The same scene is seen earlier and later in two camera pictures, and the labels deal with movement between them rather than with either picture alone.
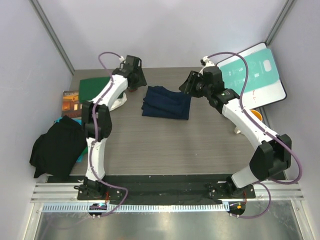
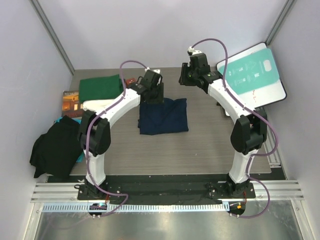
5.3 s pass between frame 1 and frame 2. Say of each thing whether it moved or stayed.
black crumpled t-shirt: stayed
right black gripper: moved
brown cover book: stayed
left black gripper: moved
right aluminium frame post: stayed
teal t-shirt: stayed
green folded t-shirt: stayed
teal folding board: stayed
